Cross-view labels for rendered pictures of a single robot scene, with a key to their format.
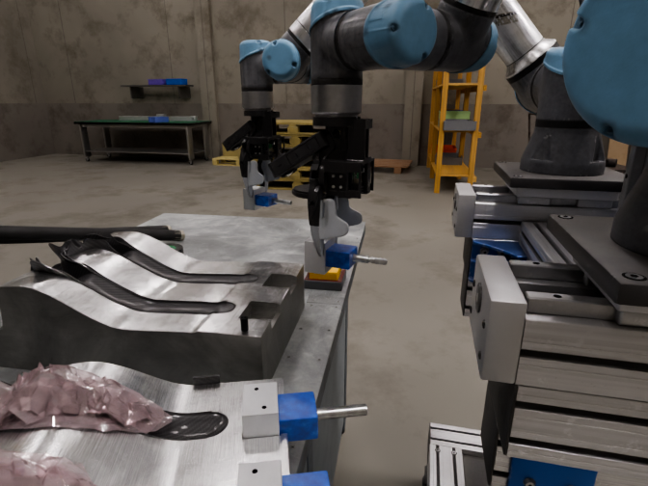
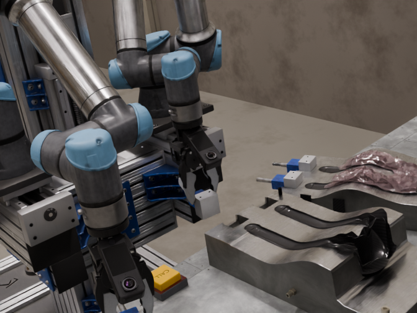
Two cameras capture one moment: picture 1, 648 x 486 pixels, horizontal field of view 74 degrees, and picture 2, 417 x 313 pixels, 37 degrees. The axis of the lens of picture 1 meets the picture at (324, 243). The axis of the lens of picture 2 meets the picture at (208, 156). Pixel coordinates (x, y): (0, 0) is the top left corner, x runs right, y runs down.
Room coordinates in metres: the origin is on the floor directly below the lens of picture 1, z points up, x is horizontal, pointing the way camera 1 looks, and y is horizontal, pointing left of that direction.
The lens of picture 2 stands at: (1.67, 0.90, 1.63)
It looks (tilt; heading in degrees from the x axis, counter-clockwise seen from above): 23 degrees down; 221
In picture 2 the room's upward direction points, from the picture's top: 9 degrees counter-clockwise
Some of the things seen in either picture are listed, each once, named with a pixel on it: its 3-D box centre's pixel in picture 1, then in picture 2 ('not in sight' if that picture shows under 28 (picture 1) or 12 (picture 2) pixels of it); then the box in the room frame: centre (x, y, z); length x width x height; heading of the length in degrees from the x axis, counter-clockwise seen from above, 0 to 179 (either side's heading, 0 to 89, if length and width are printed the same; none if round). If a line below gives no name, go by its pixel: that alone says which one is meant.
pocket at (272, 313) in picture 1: (260, 321); (265, 208); (0.55, 0.09, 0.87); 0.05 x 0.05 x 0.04; 81
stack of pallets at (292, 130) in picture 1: (303, 153); not in sight; (6.22, 0.30, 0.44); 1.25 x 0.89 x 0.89; 79
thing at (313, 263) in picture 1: (347, 256); (197, 197); (0.66, -0.04, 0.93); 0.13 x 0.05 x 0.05; 68
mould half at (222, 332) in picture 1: (139, 295); (323, 248); (0.65, 0.30, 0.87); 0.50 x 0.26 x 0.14; 81
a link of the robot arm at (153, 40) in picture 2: not in sight; (156, 56); (0.39, -0.36, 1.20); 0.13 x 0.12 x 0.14; 124
